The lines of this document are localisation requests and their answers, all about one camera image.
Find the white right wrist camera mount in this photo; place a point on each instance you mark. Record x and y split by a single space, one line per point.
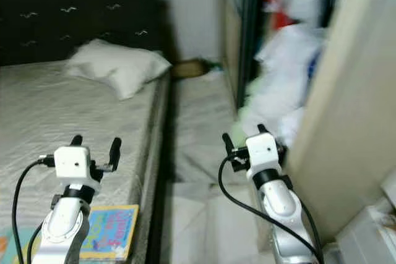
262 153

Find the teal blanket with colourful patches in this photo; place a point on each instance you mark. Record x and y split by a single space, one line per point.
12 251

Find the white plastic box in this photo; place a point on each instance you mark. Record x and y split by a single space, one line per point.
365 233

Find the black tufted headboard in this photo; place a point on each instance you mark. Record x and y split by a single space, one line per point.
74 4

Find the grey quilted mattress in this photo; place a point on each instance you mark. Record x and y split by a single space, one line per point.
49 122

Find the beige wardrobe door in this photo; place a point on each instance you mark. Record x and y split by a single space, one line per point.
352 91

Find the beige wardrobe frame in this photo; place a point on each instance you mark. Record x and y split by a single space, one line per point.
232 29

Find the white pillow with tree print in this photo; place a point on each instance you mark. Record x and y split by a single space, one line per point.
117 66

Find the blue and yellow children's book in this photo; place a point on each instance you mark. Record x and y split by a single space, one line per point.
114 233

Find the grey floor mat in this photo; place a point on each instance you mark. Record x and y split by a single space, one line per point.
201 128

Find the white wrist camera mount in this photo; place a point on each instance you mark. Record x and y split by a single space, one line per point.
74 164
262 153

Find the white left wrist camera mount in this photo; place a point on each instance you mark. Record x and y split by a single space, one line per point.
74 164

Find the white clothes pile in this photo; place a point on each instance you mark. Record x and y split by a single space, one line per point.
284 72

